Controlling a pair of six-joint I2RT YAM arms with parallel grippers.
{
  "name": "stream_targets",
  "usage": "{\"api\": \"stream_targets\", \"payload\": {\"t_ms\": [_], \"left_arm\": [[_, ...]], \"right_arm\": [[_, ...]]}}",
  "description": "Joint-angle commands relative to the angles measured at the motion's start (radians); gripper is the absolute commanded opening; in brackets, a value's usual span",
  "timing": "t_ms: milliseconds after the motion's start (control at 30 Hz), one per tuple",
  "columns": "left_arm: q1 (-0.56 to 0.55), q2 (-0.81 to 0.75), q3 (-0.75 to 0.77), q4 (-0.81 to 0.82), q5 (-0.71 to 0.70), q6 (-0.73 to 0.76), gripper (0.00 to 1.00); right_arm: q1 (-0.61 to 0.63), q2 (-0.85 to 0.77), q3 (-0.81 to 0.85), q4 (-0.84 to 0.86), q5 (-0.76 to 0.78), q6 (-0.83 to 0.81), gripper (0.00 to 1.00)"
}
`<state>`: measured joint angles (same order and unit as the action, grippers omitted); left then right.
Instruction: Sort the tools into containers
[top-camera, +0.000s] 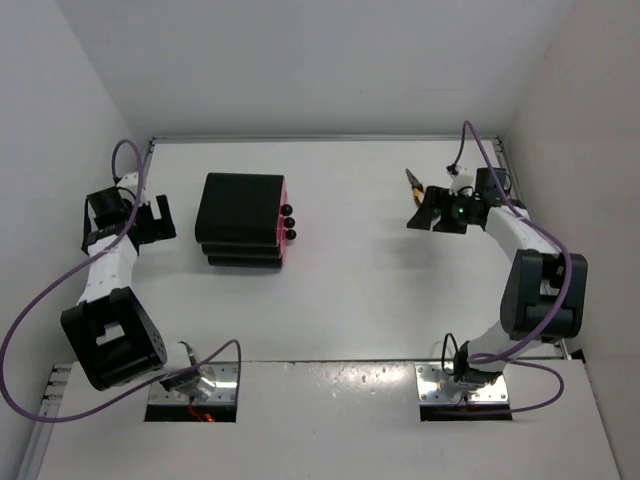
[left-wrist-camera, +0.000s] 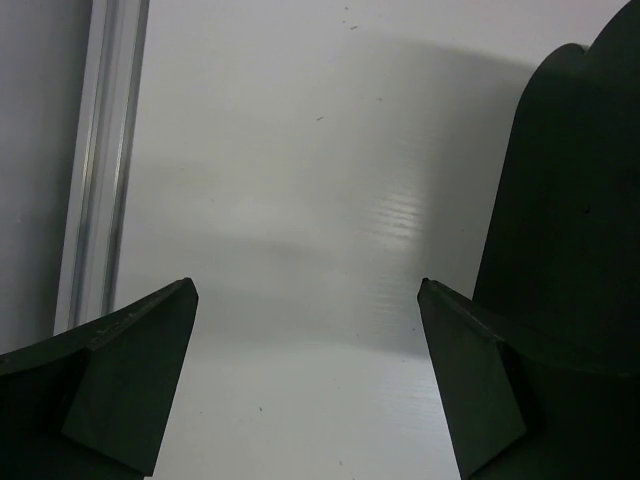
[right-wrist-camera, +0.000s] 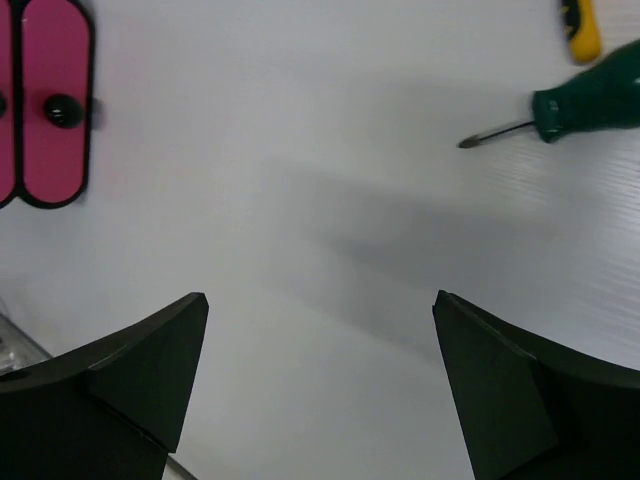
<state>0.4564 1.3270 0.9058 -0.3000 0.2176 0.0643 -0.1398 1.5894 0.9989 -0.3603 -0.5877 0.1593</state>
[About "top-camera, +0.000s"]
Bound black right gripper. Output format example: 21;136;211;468
406;186;477;235

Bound yellow black pliers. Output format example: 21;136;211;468
405;168;425;207

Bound pink bottom drawer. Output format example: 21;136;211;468
279;228;297;262

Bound pink drawer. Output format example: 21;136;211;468
279;217;296;229
279;228;297;262
279;185;293;217

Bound pink top drawer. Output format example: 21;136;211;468
279;185;293;217

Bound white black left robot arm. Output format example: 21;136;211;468
61;173;202;395

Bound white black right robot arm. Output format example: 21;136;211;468
406;167;588;386

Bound black drawer cabinet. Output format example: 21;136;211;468
194;172;287;269

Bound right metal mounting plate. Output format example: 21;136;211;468
415;361;509;408

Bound metal mounting plate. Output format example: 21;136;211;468
415;361;509;408
147;363;238;407

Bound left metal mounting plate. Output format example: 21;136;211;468
147;363;238;407

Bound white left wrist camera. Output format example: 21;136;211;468
116;172;147;204

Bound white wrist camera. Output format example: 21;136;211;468
116;172;147;204
446;165;475;193

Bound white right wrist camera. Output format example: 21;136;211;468
446;165;475;193

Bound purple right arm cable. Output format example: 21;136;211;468
441;120;574;414

